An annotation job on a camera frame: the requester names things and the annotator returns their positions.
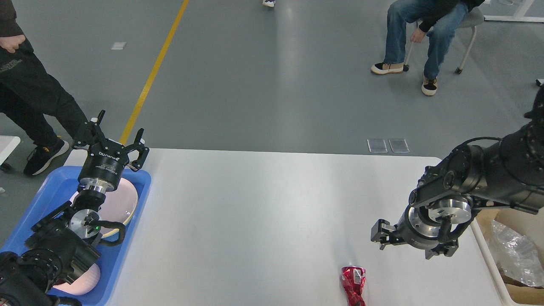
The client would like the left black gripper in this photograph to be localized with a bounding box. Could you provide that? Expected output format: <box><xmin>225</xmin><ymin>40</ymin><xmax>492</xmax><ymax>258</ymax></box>
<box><xmin>71</xmin><ymin>110</ymin><xmax>150</xmax><ymax>193</ymax></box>

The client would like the pink plate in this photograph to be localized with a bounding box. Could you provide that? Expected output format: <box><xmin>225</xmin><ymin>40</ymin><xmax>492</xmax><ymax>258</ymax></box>
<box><xmin>68</xmin><ymin>178</ymin><xmax>139</xmax><ymax>239</ymax></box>

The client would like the white table frame corner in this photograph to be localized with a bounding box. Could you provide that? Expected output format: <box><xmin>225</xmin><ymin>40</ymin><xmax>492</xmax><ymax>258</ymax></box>
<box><xmin>479</xmin><ymin>0</ymin><xmax>544</xmax><ymax>23</ymax></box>

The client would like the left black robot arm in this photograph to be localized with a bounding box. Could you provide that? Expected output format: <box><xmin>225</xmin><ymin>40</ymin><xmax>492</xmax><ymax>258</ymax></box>
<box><xmin>1</xmin><ymin>110</ymin><xmax>149</xmax><ymax>306</ymax></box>

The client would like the brown paper bag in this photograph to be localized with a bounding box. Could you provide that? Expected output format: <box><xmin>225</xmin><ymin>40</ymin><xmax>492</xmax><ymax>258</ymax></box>
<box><xmin>476</xmin><ymin>209</ymin><xmax>500</xmax><ymax>237</ymax></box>
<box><xmin>505</xmin><ymin>283</ymin><xmax>544</xmax><ymax>306</ymax></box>

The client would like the white side table left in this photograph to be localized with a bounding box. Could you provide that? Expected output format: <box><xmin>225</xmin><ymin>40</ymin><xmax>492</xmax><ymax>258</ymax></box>
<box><xmin>0</xmin><ymin>135</ymin><xmax>21</xmax><ymax>173</ymax></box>

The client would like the white chair top right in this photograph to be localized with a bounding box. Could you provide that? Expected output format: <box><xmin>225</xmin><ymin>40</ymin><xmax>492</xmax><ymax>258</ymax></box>
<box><xmin>403</xmin><ymin>8</ymin><xmax>485</xmax><ymax>75</ymax></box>

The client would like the pink mug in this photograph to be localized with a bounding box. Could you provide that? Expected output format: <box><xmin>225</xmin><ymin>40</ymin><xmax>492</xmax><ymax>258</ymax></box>
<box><xmin>53</xmin><ymin>263</ymin><xmax>101</xmax><ymax>296</ymax></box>

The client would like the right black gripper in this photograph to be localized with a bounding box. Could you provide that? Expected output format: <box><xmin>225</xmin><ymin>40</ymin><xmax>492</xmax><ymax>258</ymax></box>
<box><xmin>371</xmin><ymin>206</ymin><xmax>461</xmax><ymax>260</ymax></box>

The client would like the left clear floor plate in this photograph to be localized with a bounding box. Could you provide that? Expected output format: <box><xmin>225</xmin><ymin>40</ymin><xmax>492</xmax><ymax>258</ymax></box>
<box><xmin>367</xmin><ymin>138</ymin><xmax>388</xmax><ymax>154</ymax></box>

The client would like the blue plastic tray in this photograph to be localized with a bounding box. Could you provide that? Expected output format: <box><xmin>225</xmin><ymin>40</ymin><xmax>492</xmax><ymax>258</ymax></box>
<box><xmin>1</xmin><ymin>165</ymin><xmax>151</xmax><ymax>306</ymax></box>

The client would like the person in dark clothes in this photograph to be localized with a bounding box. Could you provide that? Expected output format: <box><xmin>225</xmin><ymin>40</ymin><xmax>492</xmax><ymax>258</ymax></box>
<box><xmin>0</xmin><ymin>0</ymin><xmax>87</xmax><ymax>176</ymax></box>

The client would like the person in blue jeans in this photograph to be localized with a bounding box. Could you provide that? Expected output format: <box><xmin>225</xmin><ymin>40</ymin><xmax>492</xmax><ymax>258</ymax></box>
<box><xmin>371</xmin><ymin>0</ymin><xmax>483</xmax><ymax>96</ymax></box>

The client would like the aluminium foil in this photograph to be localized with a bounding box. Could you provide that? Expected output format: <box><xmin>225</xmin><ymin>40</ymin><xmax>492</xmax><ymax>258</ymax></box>
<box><xmin>489</xmin><ymin>220</ymin><xmax>544</xmax><ymax>288</ymax></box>

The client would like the white paper on floor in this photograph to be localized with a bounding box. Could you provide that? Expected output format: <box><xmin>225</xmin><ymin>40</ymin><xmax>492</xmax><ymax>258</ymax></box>
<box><xmin>110</xmin><ymin>41</ymin><xmax>128</xmax><ymax>51</ymax></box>

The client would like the crushed red can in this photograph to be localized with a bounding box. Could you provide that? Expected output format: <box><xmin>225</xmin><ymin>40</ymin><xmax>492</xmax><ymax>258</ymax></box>
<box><xmin>340</xmin><ymin>266</ymin><xmax>366</xmax><ymax>306</ymax></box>

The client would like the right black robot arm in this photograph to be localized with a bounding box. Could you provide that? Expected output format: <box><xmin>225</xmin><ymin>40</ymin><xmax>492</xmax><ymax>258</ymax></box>
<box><xmin>370</xmin><ymin>88</ymin><xmax>544</xmax><ymax>259</ymax></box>

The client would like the white plastic bin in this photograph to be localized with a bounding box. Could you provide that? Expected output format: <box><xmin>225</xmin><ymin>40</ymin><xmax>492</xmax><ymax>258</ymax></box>
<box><xmin>471</xmin><ymin>209</ymin><xmax>544</xmax><ymax>306</ymax></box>

